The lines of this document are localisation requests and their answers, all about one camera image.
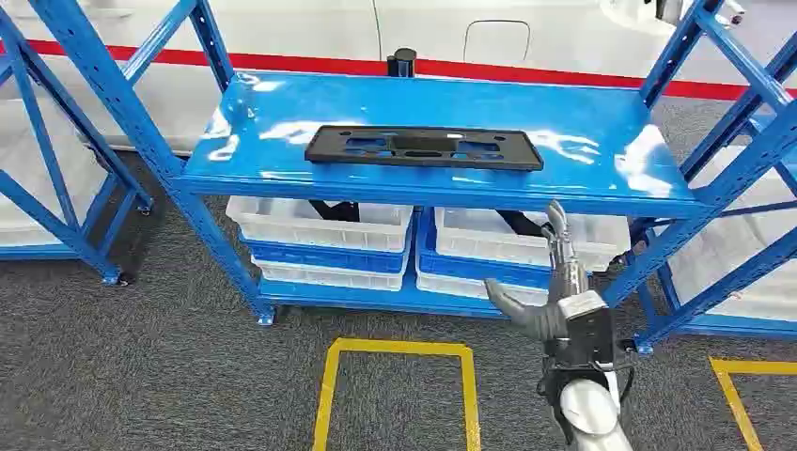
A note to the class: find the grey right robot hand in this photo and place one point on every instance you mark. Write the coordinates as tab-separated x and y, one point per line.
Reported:
563	267

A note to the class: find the black plastic car panel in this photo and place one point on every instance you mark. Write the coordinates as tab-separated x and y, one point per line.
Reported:
330	152

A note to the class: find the black plastic part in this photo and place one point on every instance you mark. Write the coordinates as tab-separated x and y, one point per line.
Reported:
523	224
339	213

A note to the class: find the white plastic crate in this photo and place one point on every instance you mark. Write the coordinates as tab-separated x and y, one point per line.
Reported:
747	299
486	243
461	287
741	230
330	278
299	227
25	168

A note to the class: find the blue plastic crate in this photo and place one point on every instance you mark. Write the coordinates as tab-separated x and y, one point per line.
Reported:
473	271
324	258

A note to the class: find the blue metal shelf rack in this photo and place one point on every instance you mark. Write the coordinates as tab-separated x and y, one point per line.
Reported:
42	142
373	99
716	292

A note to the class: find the yellow floor tape square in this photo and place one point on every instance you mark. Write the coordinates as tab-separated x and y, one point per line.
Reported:
398	346
732	398

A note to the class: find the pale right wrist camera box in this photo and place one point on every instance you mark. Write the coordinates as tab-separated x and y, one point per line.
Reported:
582	339

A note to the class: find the black cylindrical post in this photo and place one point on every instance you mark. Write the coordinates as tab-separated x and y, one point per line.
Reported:
401	62

